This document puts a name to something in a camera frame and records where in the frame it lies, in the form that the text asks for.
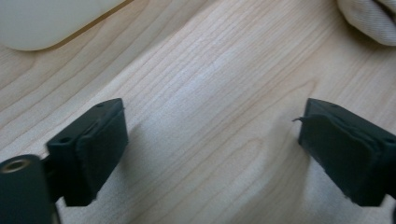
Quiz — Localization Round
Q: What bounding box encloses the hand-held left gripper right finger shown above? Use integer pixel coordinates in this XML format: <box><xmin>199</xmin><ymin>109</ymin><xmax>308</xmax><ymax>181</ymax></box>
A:
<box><xmin>292</xmin><ymin>98</ymin><xmax>396</xmax><ymax>207</ymax></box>

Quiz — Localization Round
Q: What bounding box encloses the white divided storage box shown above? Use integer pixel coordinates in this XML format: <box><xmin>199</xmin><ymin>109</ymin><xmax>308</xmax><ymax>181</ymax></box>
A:
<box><xmin>0</xmin><ymin>0</ymin><xmax>127</xmax><ymax>51</ymax></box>

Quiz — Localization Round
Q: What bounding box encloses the beige cloth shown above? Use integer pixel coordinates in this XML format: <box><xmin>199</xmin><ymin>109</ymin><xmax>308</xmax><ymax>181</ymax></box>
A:
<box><xmin>335</xmin><ymin>0</ymin><xmax>396</xmax><ymax>47</ymax></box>

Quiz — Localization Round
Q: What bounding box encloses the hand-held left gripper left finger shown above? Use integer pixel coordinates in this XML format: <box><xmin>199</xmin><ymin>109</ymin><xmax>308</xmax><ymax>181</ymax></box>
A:
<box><xmin>41</xmin><ymin>98</ymin><xmax>129</xmax><ymax>207</ymax></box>

